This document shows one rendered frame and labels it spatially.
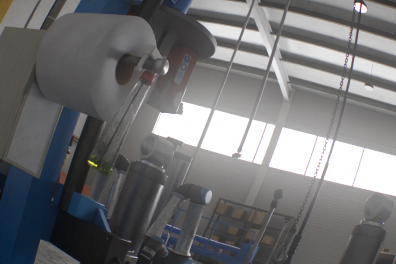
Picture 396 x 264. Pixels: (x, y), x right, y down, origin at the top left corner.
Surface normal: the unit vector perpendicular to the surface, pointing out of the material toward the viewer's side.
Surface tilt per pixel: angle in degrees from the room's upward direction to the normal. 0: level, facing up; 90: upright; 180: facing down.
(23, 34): 90
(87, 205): 90
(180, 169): 90
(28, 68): 90
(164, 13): 180
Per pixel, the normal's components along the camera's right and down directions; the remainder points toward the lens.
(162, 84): -0.66, -0.43
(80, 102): -0.48, 0.64
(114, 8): 0.86, 0.22
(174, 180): -0.04, -0.27
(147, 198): 0.54, -0.01
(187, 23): -0.36, 0.90
